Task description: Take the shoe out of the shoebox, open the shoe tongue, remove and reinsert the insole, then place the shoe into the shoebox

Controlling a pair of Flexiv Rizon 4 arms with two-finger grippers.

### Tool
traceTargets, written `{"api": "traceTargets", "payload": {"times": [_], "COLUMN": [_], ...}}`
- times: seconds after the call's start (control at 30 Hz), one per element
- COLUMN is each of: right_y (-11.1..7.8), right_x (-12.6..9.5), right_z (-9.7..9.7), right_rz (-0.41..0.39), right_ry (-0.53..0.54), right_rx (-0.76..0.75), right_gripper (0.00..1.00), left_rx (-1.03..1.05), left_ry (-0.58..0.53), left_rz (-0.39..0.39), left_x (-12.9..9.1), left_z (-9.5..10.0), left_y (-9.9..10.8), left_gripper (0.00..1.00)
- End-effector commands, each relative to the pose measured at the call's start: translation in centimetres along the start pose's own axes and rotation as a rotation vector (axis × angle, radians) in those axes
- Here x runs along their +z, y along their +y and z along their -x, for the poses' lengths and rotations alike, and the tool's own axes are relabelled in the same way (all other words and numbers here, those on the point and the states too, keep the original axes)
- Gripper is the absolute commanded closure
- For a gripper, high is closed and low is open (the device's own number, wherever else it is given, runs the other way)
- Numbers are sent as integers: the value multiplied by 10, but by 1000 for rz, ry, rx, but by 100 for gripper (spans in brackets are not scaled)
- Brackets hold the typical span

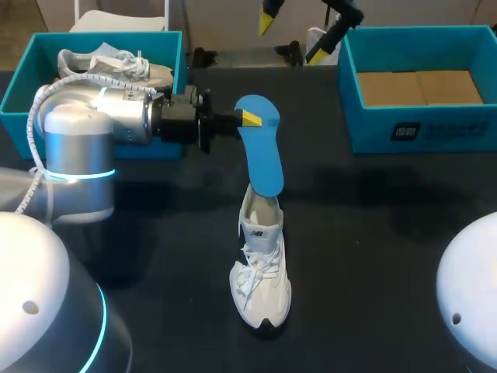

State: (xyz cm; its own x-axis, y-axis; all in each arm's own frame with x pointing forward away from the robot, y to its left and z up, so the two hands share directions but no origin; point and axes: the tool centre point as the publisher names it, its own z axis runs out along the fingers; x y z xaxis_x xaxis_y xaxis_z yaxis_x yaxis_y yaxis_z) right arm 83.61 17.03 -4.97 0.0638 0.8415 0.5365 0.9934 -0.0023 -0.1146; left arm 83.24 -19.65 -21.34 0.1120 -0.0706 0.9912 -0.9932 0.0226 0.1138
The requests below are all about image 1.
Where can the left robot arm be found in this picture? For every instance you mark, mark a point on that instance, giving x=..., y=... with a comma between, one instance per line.
x=77, y=163

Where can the black clamp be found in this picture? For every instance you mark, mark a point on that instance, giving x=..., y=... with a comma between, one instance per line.
x=291, y=52
x=204, y=57

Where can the white chair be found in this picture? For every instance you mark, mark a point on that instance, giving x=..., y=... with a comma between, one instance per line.
x=120, y=19

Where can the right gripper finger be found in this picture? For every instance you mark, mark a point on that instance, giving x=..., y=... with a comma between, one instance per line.
x=330, y=37
x=270, y=17

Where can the brown cardboard sheet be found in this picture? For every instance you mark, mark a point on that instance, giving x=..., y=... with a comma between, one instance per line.
x=419, y=87

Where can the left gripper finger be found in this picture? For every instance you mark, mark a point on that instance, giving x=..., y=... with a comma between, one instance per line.
x=229, y=118

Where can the white shoe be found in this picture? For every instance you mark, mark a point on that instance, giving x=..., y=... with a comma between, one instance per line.
x=262, y=279

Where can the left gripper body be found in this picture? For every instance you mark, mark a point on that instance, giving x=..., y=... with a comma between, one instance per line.
x=180, y=120

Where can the grey shoe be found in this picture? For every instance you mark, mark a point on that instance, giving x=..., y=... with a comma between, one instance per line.
x=97, y=64

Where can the white plastic bag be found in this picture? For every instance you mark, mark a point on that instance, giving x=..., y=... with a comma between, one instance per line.
x=314, y=37

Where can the teal box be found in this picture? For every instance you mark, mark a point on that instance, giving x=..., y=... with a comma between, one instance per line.
x=23, y=105
x=380, y=128

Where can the blue insole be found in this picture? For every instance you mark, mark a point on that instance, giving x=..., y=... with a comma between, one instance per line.
x=264, y=159

